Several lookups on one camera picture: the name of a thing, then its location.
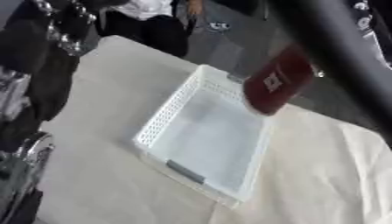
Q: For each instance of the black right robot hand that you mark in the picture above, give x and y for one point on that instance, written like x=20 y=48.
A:
x=342 y=52

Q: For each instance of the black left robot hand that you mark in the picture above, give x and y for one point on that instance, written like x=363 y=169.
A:
x=48 y=84

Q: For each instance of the red packet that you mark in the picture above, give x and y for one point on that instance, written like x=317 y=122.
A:
x=278 y=83

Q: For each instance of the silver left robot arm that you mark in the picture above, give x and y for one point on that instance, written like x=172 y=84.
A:
x=23 y=172

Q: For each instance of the white perforated plastic basket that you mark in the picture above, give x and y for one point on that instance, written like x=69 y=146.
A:
x=209 y=137

